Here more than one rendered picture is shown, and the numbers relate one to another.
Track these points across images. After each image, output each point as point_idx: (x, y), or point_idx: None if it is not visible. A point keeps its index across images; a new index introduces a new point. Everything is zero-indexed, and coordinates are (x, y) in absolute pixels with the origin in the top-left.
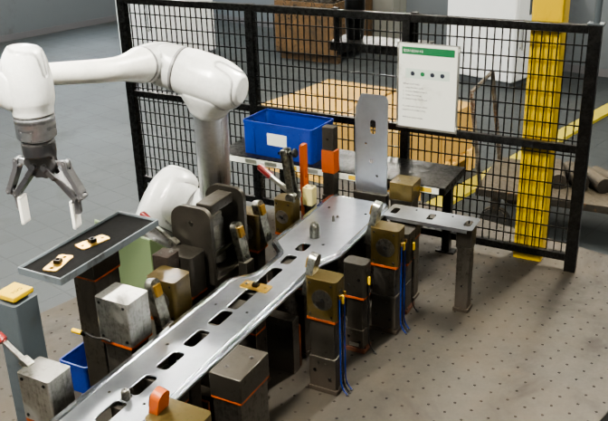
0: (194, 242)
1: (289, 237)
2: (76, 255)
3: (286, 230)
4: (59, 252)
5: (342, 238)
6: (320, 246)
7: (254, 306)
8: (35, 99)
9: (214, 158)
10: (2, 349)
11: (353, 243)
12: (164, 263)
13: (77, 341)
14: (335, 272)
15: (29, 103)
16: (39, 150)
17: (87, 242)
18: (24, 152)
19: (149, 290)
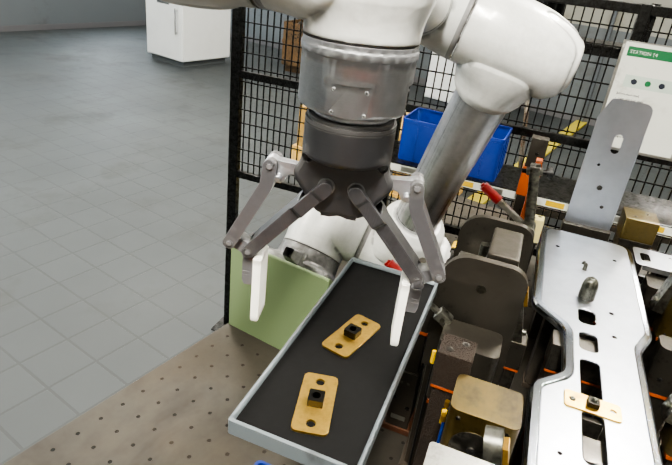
0: (477, 318)
1: (553, 297)
2: (342, 377)
3: (539, 283)
4: (297, 363)
5: (626, 303)
6: (611, 317)
7: (632, 461)
8: None
9: (460, 173)
10: (100, 451)
11: (646, 313)
12: (462, 369)
13: (220, 434)
14: None
15: None
16: (371, 146)
17: (342, 335)
18: (324, 147)
19: (496, 457)
